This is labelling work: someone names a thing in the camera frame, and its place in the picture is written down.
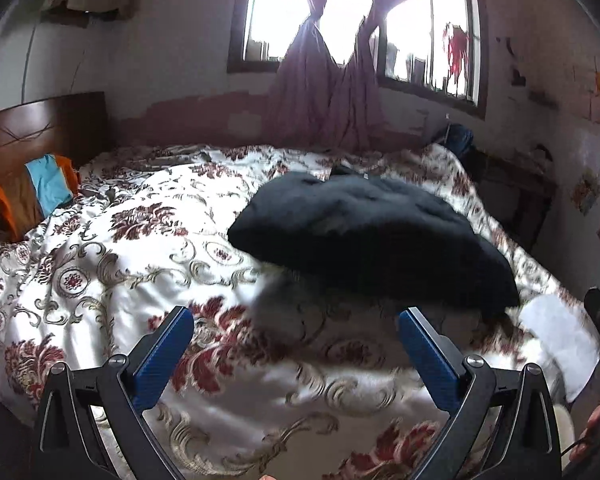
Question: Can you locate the person's right hand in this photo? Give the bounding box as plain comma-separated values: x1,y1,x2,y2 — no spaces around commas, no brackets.
569,401,600,464

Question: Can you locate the blue cloth bundle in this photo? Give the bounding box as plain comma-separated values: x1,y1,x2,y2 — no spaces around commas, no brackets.
431,122,477,159

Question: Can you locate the orange blue brown pillow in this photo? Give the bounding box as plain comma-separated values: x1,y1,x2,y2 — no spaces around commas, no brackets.
0,154,82,242

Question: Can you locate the red hanging garment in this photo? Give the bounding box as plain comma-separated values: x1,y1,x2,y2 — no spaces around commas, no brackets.
441,21,474,87

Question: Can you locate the purple curtain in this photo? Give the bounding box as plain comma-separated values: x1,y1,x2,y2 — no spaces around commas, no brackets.
326,0,462,152
262,0,349,150

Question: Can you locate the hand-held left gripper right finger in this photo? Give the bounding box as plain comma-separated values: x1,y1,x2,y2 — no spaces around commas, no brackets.
397,307,563,480

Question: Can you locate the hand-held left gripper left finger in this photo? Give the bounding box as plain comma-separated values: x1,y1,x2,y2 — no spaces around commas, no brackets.
32,305,196,480

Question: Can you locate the black hooded jacket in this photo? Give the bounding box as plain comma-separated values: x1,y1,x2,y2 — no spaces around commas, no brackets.
227,162,522,320

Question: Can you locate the brown wooden headboard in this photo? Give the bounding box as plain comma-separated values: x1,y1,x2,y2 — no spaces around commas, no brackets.
0,91,107,213

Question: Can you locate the dark framed window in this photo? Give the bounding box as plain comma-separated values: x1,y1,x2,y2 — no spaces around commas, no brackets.
226,0,491,122

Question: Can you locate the white cloth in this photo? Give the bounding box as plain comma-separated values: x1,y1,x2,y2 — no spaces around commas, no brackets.
519,293,600,404

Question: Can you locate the floral white red bedspread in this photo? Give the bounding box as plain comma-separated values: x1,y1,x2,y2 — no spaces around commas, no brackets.
0,142,600,480

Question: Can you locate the dark wooden side table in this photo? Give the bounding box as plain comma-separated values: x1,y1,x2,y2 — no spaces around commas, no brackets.
471,149,559,257

